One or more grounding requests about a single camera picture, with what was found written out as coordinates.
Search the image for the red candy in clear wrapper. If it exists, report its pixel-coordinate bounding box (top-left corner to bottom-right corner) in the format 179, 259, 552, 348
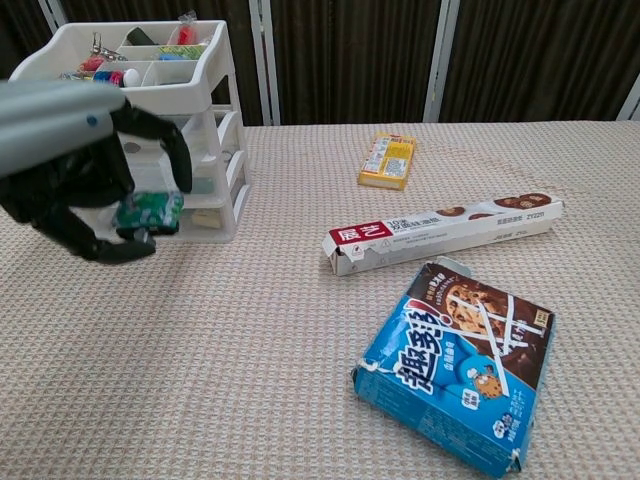
167, 13, 199, 46

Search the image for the clear plastic drawer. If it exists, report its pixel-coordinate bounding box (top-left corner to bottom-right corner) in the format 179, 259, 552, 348
172, 184, 253, 245
130, 149, 249, 202
117, 74, 241, 169

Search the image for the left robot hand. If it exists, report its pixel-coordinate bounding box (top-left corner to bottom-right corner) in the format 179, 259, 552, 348
0, 79, 194, 265

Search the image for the blue cookie box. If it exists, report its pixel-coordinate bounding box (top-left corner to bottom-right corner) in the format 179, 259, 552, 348
351, 257, 557, 480

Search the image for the beige woven tablecloth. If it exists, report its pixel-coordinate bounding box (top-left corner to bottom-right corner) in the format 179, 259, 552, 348
0, 119, 640, 480

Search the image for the green yellow packet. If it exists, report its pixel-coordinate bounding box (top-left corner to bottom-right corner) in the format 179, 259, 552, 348
158, 43, 209, 61

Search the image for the long white baking paper box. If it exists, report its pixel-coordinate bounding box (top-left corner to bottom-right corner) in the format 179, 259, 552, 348
322, 192, 565, 278

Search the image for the small yellow carton box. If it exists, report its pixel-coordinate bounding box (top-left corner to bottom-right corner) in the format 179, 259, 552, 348
357, 131, 418, 192

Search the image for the white partition post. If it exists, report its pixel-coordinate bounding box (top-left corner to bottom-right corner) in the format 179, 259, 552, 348
617, 74, 640, 121
37, 0, 70, 32
428, 0, 461, 124
248, 0, 281, 126

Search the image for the metal binder clip chain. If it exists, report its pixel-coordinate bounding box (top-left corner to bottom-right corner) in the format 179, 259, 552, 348
89, 31, 129, 62

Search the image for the small green toy tank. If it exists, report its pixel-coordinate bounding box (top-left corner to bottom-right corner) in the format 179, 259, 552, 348
112, 191, 185, 244

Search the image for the white plastic drawer organizer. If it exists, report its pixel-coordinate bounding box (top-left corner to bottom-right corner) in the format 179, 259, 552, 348
8, 19, 253, 245

